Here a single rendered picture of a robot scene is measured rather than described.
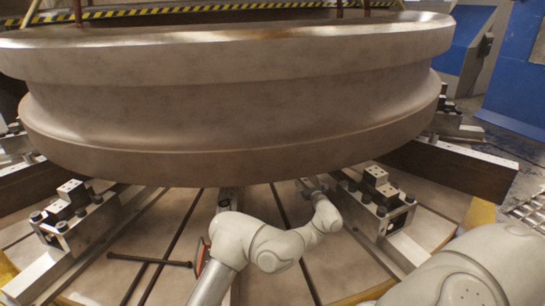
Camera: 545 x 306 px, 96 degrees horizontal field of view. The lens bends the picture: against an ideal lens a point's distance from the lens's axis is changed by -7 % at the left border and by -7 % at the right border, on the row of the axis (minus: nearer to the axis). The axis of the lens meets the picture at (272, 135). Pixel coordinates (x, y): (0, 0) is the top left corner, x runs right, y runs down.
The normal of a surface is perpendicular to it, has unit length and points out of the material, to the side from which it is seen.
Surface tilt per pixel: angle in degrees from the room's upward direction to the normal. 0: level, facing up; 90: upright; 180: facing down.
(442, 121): 90
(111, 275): 0
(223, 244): 33
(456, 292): 26
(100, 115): 90
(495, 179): 90
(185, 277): 0
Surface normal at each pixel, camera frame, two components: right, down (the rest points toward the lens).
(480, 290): -0.09, -0.61
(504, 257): 0.04, -0.80
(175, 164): -0.05, 0.46
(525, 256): 0.18, -0.65
